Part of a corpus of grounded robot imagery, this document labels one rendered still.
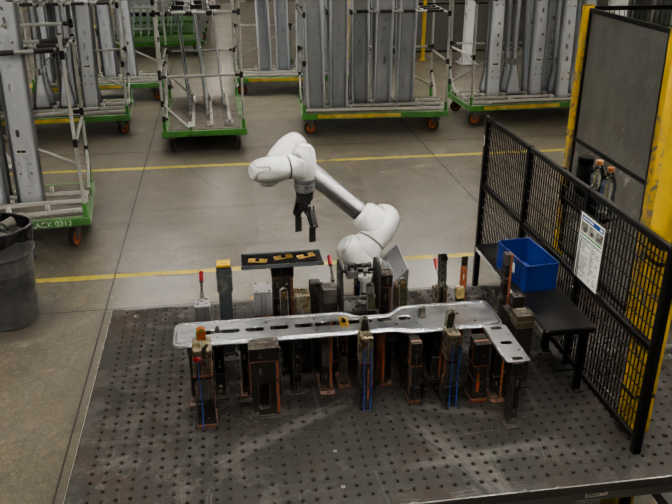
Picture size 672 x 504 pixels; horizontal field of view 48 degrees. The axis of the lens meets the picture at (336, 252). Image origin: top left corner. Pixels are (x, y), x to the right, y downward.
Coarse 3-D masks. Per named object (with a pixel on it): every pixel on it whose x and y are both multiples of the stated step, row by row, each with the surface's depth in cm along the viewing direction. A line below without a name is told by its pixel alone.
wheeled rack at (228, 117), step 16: (160, 0) 992; (208, 0) 960; (240, 32) 852; (240, 48) 858; (160, 64) 897; (240, 64) 865; (160, 80) 855; (176, 80) 1039; (240, 80) 873; (160, 96) 863; (192, 96) 1037; (208, 96) 1040; (224, 96) 1044; (176, 112) 964; (192, 112) 950; (208, 112) 945; (224, 112) 961; (240, 112) 967; (176, 128) 891; (192, 128) 884; (208, 128) 891; (224, 128) 892; (240, 128) 894
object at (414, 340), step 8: (416, 336) 310; (416, 344) 305; (408, 352) 312; (416, 352) 306; (408, 360) 313; (416, 360) 307; (416, 368) 311; (408, 376) 317; (416, 376) 312; (408, 384) 316; (416, 384) 315; (408, 392) 317; (416, 392) 315; (408, 400) 317; (416, 400) 316
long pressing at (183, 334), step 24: (336, 312) 326; (408, 312) 327; (432, 312) 327; (480, 312) 327; (192, 336) 308; (216, 336) 308; (240, 336) 308; (264, 336) 308; (288, 336) 309; (312, 336) 309; (336, 336) 310
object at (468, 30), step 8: (472, 8) 1398; (464, 16) 1414; (472, 16) 1404; (464, 24) 1417; (472, 24) 1410; (464, 32) 1420; (472, 32) 1416; (464, 40) 1423; (472, 40) 1422; (464, 48) 1427; (464, 56) 1432; (464, 64) 1428
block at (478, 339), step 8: (472, 336) 312; (480, 336) 312; (472, 344) 312; (480, 344) 306; (488, 344) 307; (472, 352) 311; (480, 352) 308; (488, 352) 308; (472, 360) 312; (480, 360) 309; (488, 360) 310; (472, 368) 314; (480, 368) 312; (472, 376) 315; (480, 376) 314; (472, 384) 314; (480, 384) 315; (464, 392) 324; (472, 392) 316; (480, 392) 316; (472, 400) 317; (480, 400) 317
